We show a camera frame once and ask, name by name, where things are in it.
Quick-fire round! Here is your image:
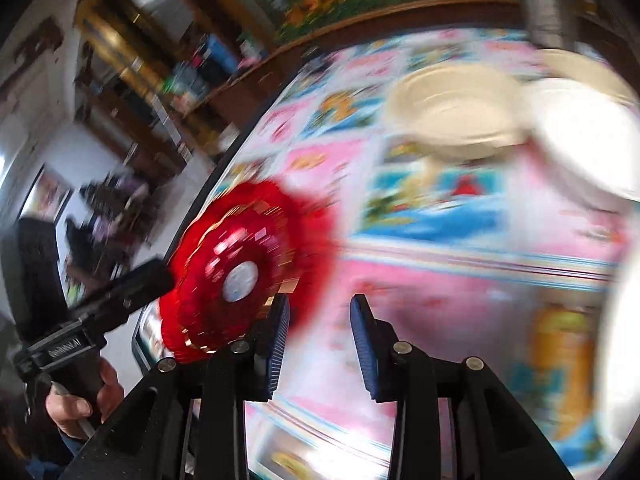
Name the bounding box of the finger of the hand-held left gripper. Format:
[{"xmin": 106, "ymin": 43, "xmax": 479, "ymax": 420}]
[{"xmin": 70, "ymin": 258, "xmax": 176, "ymax": 322}]

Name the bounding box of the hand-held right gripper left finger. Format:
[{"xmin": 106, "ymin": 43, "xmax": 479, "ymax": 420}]
[{"xmin": 60, "ymin": 293, "xmax": 291, "ymax": 480}]

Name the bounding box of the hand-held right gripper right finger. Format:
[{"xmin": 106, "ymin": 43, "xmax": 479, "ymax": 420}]
[{"xmin": 349, "ymin": 294, "xmax": 576, "ymax": 480}]

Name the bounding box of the red scalloped plate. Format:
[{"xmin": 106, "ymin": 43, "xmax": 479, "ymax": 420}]
[{"xmin": 159, "ymin": 180, "xmax": 341, "ymax": 363}]

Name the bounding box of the large cream plastic plate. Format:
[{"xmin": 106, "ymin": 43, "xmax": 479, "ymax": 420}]
[{"xmin": 524, "ymin": 77, "xmax": 640, "ymax": 212}]

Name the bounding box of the person's left hand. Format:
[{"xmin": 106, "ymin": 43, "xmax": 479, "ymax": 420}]
[{"xmin": 45, "ymin": 359, "xmax": 125, "ymax": 442}]

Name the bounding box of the blue plastic bottle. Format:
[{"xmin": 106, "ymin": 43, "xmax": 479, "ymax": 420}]
[{"xmin": 205, "ymin": 35, "xmax": 239, "ymax": 77}]

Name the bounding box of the white plate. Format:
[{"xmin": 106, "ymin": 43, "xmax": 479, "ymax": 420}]
[{"xmin": 594, "ymin": 275, "xmax": 640, "ymax": 466}]

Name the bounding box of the steel thermos flask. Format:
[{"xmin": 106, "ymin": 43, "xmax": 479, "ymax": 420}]
[{"xmin": 517, "ymin": 0, "xmax": 581, "ymax": 47}]

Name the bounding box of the framed wall picture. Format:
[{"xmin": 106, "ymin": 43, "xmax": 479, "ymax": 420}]
[{"xmin": 22, "ymin": 164, "xmax": 72, "ymax": 224}]

